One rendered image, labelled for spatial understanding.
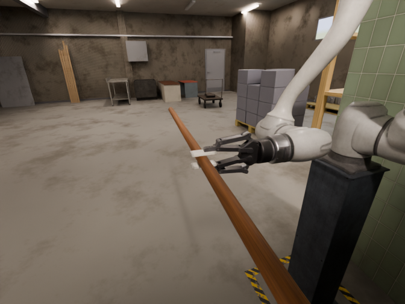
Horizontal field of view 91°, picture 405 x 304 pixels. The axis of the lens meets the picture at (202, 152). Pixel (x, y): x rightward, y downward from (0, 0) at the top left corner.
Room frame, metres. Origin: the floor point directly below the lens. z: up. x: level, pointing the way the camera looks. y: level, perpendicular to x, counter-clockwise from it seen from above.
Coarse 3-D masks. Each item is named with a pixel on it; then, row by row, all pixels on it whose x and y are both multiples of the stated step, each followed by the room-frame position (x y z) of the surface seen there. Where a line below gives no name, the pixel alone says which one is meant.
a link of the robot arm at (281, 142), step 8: (272, 136) 0.55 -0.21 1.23; (280, 136) 0.55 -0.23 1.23; (288, 136) 0.55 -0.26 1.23; (272, 144) 0.54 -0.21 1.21; (280, 144) 0.53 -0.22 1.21; (288, 144) 0.53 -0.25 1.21; (280, 152) 0.52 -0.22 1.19; (288, 152) 0.52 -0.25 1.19; (272, 160) 0.53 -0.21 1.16; (280, 160) 0.52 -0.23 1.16; (288, 160) 0.53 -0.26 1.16
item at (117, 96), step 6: (108, 78) 8.88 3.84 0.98; (114, 78) 9.87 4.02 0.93; (120, 78) 9.73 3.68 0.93; (126, 78) 9.59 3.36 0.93; (108, 84) 8.05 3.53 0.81; (126, 84) 8.24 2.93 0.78; (114, 90) 9.86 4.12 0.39; (114, 96) 9.09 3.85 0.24; (120, 96) 9.04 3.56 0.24; (126, 96) 8.99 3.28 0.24
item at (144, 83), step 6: (138, 84) 9.14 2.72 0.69; (144, 84) 9.21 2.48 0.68; (150, 84) 9.27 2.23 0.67; (138, 90) 9.13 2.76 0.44; (144, 90) 9.20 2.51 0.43; (150, 90) 9.26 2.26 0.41; (156, 90) 9.33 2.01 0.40; (138, 96) 9.12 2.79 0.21; (144, 96) 9.19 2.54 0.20; (150, 96) 9.25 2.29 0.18; (156, 96) 9.32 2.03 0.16
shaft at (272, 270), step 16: (192, 144) 0.59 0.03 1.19; (208, 160) 0.46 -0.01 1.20; (208, 176) 0.40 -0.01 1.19; (224, 192) 0.32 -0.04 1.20; (224, 208) 0.29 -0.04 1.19; (240, 208) 0.27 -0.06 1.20; (240, 224) 0.24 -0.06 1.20; (256, 240) 0.20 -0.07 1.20; (256, 256) 0.18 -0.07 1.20; (272, 256) 0.18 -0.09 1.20; (272, 272) 0.16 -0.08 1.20; (288, 272) 0.16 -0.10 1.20; (272, 288) 0.14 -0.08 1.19; (288, 288) 0.14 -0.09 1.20
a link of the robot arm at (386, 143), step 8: (400, 112) 0.66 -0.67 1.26; (392, 120) 0.70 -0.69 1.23; (400, 120) 0.63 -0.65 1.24; (384, 128) 0.68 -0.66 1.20; (392, 128) 0.64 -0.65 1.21; (400, 128) 0.61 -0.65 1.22; (384, 136) 0.67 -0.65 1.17; (392, 136) 0.64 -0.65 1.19; (400, 136) 0.61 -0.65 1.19; (376, 144) 0.68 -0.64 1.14; (384, 144) 0.66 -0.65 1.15; (392, 144) 0.63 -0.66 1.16; (400, 144) 0.61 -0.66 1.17; (376, 152) 0.68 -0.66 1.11; (384, 152) 0.65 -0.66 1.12; (392, 152) 0.63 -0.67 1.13; (400, 152) 0.61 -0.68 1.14; (392, 160) 0.64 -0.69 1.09; (400, 160) 0.62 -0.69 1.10
